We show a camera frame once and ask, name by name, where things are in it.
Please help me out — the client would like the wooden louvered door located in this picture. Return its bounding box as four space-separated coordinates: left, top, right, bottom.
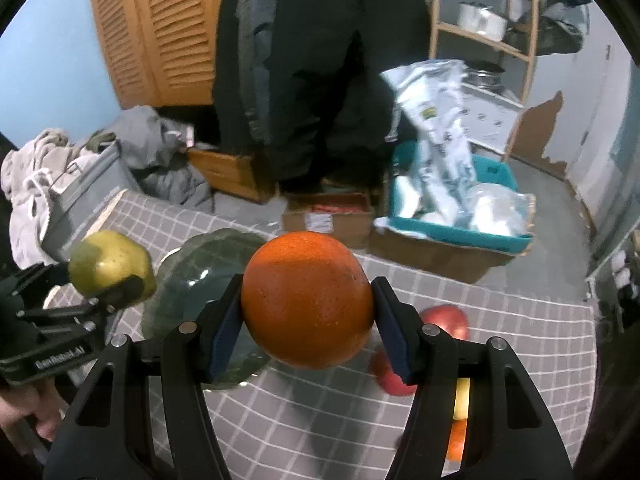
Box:
87 0 227 109

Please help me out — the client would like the dark red apple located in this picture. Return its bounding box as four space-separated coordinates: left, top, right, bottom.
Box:
369 346 419 397

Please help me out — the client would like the metal pot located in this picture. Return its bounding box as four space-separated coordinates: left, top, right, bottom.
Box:
457 2 507 42

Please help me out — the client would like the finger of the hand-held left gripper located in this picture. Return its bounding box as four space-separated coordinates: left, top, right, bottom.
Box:
7 261 72 295
17 274 151 333

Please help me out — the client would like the dark bag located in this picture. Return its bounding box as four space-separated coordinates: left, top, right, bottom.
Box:
505 0 587 57

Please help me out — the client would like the wooden shelf rack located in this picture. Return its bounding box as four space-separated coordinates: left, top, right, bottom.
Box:
428 0 545 162

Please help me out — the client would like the wooden crate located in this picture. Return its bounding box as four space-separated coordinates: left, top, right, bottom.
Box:
186 146 277 204

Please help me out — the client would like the small tangerine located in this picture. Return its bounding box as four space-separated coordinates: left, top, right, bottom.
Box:
445 417 469 462

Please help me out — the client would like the grey checked tablecloth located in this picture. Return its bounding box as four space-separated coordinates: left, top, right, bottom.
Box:
42 191 598 480

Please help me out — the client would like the yellow-green pear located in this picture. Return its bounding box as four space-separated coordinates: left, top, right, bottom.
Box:
67 230 157 308

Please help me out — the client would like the small cardboard box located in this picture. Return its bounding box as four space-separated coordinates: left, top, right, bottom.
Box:
281 191 377 249

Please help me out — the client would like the person's left hand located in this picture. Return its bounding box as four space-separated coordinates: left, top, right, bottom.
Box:
0 384 68 443

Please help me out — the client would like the shoe rack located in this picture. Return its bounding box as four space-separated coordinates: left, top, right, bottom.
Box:
584 230 640 333

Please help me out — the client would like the large orange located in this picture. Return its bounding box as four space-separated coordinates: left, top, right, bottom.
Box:
241 231 376 370

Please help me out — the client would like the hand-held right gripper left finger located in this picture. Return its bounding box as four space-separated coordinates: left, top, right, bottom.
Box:
42 274 246 480

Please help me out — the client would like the black hanging jacket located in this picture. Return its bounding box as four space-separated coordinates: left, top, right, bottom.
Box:
212 0 432 195

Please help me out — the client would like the clear plastic bag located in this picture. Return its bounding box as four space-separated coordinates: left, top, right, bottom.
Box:
469 182 537 239

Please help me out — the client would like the white patterned plastic bag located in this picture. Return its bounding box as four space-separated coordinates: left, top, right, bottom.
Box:
380 59 477 222

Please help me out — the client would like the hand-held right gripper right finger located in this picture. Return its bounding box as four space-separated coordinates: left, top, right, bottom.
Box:
370 276 576 480

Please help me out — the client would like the grey clothing pile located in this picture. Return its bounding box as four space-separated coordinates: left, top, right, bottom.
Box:
116 105 217 214

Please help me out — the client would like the teal plastic basket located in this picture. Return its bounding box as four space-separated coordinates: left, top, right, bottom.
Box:
387 140 534 254

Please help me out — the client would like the grey storage bin with clothes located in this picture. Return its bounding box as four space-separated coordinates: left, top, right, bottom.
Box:
0 129 103 270

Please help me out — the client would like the light red apple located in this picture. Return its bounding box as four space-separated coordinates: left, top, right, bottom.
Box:
419 305 471 343

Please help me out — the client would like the green mango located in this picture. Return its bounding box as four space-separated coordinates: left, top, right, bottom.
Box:
452 377 472 421

